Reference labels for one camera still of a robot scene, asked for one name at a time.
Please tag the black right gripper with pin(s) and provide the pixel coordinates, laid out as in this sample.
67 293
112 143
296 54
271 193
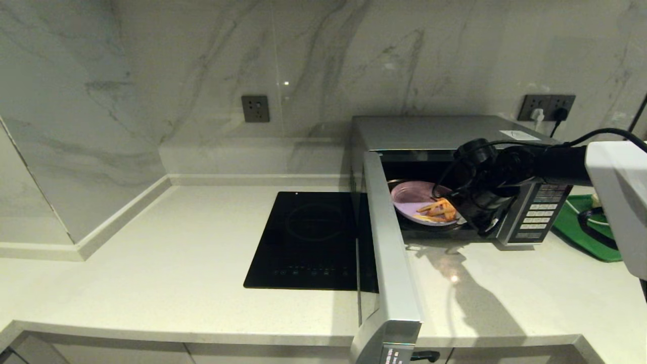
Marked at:
485 199

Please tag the lilac round plate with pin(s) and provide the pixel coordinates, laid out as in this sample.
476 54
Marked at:
407 197

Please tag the microwave door with dark glass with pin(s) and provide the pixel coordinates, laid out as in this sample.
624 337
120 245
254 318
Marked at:
389 263

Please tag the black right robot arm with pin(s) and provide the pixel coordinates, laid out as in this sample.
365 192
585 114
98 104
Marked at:
566 164

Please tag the white paper sheet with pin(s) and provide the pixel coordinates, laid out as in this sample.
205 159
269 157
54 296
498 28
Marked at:
520 135

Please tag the silver microwave oven body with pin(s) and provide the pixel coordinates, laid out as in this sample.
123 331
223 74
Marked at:
414 132

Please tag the orange french fry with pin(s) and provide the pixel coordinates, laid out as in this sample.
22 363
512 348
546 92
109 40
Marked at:
430 207
449 209
429 219

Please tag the green plastic tray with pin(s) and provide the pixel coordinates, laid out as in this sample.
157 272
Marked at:
568 230

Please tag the white power plug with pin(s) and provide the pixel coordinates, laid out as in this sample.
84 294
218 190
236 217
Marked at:
538 116

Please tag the black induction cooktop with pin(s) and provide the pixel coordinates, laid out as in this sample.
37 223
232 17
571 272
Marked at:
303 242

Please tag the beige cabinet corner panel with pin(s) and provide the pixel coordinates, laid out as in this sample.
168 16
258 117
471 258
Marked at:
40 351

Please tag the grey double wall socket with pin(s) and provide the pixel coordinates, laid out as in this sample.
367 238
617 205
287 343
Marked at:
548 102

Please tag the grey single wall socket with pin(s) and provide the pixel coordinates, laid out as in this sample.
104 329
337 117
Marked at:
255 109

